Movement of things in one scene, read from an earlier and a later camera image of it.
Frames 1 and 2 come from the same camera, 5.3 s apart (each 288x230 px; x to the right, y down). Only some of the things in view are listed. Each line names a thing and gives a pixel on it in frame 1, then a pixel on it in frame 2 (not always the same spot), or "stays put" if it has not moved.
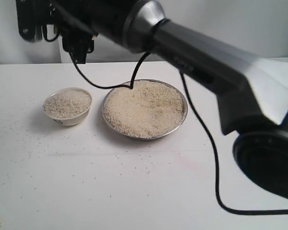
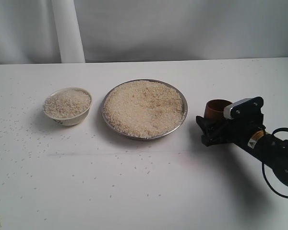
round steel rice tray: [151, 109] stays put
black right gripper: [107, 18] -> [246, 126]
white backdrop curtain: [264, 28] stays put
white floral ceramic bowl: [67, 106] stays put
